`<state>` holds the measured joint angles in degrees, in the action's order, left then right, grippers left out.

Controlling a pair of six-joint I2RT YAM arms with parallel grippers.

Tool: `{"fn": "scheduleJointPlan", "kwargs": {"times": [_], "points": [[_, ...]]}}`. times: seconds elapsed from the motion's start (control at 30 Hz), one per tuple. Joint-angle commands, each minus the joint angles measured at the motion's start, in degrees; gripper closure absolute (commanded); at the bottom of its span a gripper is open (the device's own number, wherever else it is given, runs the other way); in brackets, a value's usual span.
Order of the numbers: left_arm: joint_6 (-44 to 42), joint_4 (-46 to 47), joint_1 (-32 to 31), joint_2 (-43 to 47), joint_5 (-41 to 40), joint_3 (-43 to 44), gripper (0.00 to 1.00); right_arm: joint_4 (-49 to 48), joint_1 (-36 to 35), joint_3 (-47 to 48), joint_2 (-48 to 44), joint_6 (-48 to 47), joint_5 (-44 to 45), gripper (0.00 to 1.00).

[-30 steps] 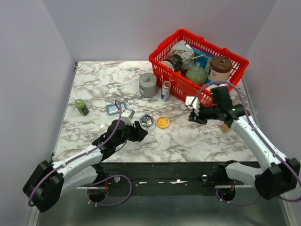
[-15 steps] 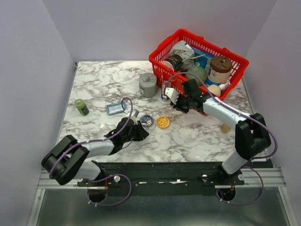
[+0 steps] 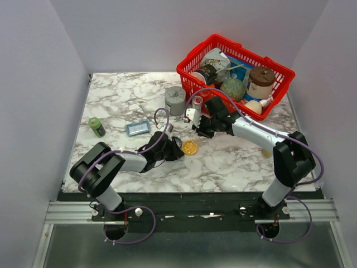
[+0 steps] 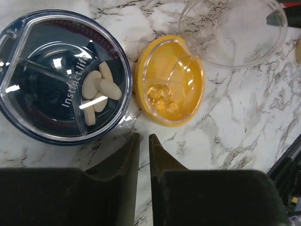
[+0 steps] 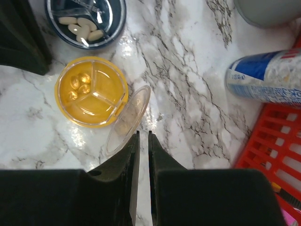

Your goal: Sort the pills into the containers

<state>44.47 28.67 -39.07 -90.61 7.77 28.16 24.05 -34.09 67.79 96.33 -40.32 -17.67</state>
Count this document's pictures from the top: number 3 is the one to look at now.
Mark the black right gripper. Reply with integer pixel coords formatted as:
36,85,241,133
191,114,218,139

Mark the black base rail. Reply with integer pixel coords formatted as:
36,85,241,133
57,191,307,234

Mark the black cup with white rim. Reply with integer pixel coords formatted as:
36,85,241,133
191,64,218,85

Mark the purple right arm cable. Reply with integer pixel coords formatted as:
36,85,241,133
184,88,326,244

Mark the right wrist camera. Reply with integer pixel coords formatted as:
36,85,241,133
184,108,201,128

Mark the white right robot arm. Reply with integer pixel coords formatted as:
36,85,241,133
185,97,316,219

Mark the amber pill bottle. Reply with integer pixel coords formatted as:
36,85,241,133
262,149,272,157

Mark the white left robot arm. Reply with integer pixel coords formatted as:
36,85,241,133
69,131,184,221

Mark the rectangular light blue pill box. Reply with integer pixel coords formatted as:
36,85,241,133
126,120,151,137

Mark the red plastic shopping basket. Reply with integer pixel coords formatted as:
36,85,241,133
176,33,296,122

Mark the cream round bottle with pump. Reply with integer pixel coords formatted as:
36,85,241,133
244,96,273,115

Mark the round yellow pill container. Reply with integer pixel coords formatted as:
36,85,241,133
181,140,198,155

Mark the grey patterned snack bag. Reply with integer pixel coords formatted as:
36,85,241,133
200,47,231,83

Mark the grey wrapped toilet paper roll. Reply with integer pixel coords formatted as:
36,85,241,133
165,86,186,116

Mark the green lidded dark jar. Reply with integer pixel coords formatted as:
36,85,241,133
88,117,106,137

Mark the brown lidded paper cup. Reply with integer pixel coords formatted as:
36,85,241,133
247,66,276,99

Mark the blue box in basket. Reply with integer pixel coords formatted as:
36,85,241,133
228,56,254,85

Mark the round dark blue pill container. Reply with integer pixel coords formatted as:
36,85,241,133
172,136,182,147

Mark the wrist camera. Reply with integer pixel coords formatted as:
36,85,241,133
184,108,201,128
165,123,173,138

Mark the green speckled ball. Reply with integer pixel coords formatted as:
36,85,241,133
220,78,246,102

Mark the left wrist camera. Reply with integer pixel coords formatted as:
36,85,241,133
165,123,173,138

